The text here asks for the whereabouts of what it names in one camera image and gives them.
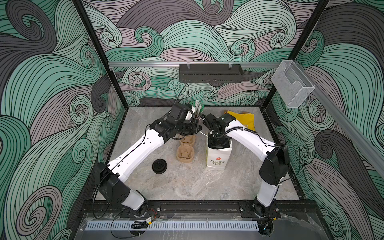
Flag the aluminium rail wall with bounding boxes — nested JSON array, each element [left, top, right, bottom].
[[295, 61, 384, 181], [108, 61, 280, 68]]

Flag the white slotted cable duct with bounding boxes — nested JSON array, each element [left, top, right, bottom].
[[84, 220, 259, 232]]

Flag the brown pulp cup carrier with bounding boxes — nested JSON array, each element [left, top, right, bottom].
[[176, 135, 196, 163]]

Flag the clear acrylic wall holder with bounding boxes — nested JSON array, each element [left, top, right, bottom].
[[271, 60, 315, 109]]

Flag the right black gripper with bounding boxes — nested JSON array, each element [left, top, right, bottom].
[[206, 132, 228, 151]]

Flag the yellow napkin stack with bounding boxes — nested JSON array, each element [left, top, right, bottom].
[[226, 111, 255, 131]]

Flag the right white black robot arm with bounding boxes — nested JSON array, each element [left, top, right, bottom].
[[203, 114, 290, 217]]

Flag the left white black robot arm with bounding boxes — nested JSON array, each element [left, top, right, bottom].
[[95, 103, 202, 215]]

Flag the aluminium rail back wall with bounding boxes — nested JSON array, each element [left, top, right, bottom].
[[108, 61, 280, 68]]

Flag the aluminium rail right wall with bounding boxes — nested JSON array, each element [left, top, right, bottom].
[[295, 61, 384, 181]]

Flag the stack of black cup lids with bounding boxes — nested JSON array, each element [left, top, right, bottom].
[[152, 159, 168, 175]]

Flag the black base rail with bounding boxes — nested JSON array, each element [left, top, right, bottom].
[[80, 199, 319, 220]]

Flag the black wall-mounted tray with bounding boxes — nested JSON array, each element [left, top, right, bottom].
[[179, 65, 244, 84]]

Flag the white paper takeout bag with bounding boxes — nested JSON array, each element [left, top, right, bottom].
[[206, 135, 232, 171]]

